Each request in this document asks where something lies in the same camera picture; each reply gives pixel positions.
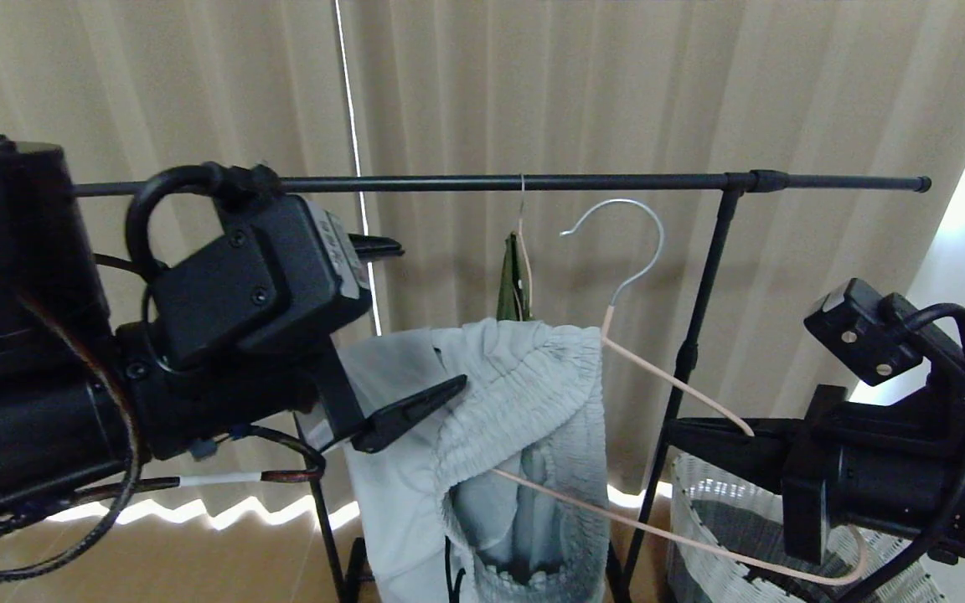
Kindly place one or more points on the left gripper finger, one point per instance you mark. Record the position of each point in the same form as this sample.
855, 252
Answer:
407, 414
378, 247

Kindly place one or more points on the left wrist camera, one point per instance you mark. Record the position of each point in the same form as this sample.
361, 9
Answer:
265, 276

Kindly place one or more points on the pink clothes hanger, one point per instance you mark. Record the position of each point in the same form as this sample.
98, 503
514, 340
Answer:
658, 243
523, 251

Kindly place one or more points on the black clothes rack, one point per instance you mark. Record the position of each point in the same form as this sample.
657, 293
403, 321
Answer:
533, 182

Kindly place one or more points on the green sleeveless top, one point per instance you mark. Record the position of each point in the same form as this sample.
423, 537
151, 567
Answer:
509, 285

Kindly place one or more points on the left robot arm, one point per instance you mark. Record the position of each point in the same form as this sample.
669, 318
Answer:
13, 335

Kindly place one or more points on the beige curtain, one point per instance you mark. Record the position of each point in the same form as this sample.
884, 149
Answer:
616, 84

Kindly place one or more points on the pale grey shorts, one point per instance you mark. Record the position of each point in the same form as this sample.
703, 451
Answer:
524, 394

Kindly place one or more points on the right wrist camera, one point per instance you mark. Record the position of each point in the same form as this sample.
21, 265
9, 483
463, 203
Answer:
868, 335

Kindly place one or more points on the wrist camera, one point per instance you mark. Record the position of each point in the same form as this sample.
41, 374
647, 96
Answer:
265, 276
868, 335

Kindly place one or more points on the white laundry basket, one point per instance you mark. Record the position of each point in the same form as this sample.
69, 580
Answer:
717, 519

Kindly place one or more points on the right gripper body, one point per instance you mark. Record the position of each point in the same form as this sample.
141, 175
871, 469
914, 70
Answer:
885, 477

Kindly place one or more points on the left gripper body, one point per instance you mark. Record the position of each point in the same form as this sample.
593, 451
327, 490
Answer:
223, 394

